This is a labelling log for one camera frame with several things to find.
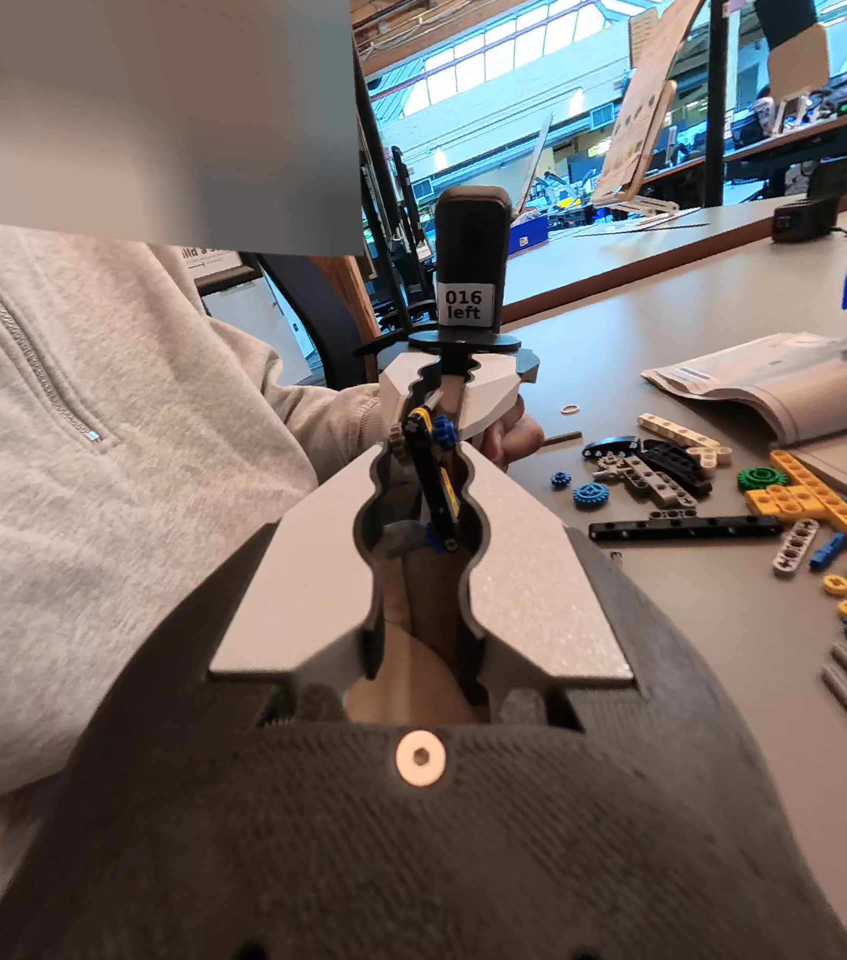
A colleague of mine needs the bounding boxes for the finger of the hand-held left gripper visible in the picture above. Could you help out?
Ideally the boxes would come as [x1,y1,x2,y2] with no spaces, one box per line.
[380,352,443,451]
[452,354,524,440]

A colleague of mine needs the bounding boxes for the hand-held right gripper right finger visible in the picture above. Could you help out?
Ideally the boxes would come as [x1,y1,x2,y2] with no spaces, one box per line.
[455,446,635,690]

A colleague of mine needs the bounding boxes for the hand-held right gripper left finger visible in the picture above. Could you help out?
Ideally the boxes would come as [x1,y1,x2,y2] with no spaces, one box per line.
[208,442,395,690]

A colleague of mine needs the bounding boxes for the black yellow lego assembly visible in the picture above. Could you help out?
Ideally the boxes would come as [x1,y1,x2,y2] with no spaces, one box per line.
[382,405,466,560]

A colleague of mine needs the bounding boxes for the person's left forearm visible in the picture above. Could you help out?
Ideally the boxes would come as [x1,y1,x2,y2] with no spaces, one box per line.
[258,352,395,481]

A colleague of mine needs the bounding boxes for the long white lego beam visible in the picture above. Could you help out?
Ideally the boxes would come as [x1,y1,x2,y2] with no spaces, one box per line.
[637,412,721,451]

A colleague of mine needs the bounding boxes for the yellow lego block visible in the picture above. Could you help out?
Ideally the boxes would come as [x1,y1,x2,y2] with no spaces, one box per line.
[744,483,818,519]

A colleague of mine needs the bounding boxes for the thin grey lego liftarm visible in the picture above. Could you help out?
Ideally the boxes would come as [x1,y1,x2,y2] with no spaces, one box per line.
[772,519,821,579]

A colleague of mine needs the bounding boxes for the long yellow lego beam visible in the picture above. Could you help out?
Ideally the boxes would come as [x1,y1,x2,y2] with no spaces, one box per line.
[768,450,847,594]

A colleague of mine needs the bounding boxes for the lego instruction booklet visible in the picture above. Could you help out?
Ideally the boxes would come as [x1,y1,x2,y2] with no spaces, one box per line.
[641,330,847,526]

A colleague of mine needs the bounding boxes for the person's left hand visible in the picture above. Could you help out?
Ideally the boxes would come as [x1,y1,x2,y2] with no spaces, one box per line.
[479,393,546,474]

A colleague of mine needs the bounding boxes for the small blue bin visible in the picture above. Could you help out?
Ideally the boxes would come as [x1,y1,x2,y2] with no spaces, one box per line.
[506,213,551,256]

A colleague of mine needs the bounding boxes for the wooden pillar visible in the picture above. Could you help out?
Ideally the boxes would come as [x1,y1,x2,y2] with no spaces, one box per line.
[309,255,383,387]

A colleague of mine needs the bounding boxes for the tan trousers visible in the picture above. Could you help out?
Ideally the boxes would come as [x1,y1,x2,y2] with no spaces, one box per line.
[348,551,485,725]

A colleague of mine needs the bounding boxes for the pile of grey black beams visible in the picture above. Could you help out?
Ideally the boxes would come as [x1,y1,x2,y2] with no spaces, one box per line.
[582,435,713,511]

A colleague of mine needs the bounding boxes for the white display stand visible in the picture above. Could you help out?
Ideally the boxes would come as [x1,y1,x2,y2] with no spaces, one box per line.
[592,0,706,219]

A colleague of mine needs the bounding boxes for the black white patterned board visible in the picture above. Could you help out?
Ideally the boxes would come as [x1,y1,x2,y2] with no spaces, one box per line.
[176,243,267,297]

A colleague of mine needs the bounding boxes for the black pillar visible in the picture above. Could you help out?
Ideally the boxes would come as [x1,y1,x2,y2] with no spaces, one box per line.
[702,0,740,207]

